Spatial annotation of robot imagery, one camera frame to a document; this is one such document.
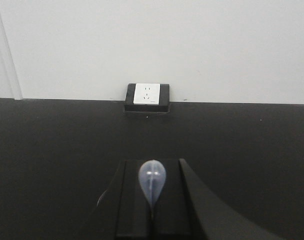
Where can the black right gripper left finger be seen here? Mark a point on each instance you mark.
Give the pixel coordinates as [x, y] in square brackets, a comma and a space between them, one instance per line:
[134, 210]

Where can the white wall socket black box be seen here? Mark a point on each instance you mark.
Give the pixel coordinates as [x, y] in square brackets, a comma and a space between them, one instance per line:
[147, 97]

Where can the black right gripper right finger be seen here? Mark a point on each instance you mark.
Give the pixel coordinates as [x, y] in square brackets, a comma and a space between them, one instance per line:
[171, 217]

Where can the transparent plastic pipette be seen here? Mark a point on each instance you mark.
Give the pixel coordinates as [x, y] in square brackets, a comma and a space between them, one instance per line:
[152, 177]

